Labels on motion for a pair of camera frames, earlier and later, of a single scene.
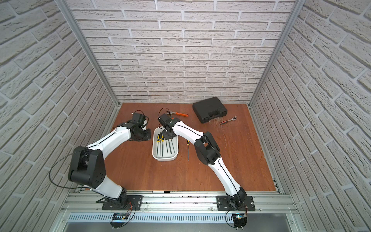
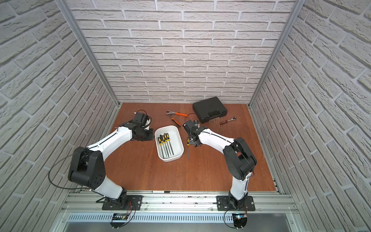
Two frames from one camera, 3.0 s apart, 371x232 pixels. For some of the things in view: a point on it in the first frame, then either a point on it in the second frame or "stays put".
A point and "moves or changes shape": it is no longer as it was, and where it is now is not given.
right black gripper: x=165 y=135 to x=190 y=141
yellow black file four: x=166 y=147 to x=169 y=139
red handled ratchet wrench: x=234 y=118 stays put
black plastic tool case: x=209 y=108 stays put
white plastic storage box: x=163 y=149 moves or changes shape
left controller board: x=118 y=220 stays put
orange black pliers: x=170 y=112 stays put
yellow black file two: x=162 y=140 moves or changes shape
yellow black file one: x=158 y=141 moves or changes shape
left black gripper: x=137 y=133 stays put
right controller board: x=239 y=220 stays put
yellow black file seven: x=188 y=144 stays put
